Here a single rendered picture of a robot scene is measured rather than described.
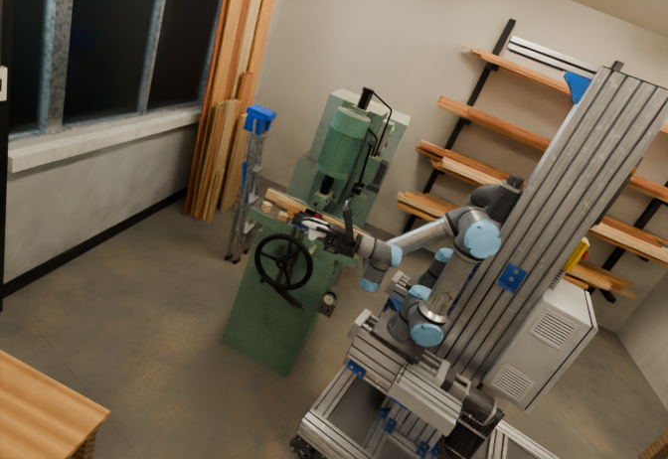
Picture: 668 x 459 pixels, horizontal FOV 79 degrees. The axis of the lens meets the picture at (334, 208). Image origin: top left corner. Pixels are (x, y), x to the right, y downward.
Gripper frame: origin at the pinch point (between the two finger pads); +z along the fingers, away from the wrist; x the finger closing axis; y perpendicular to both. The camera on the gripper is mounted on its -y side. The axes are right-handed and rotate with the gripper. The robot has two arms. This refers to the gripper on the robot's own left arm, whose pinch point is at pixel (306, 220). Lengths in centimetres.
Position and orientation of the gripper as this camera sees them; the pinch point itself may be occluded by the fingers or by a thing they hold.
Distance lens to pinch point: 140.1
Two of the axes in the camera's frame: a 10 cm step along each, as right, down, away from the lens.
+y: -3.5, 9.0, 2.7
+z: -9.4, -3.3, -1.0
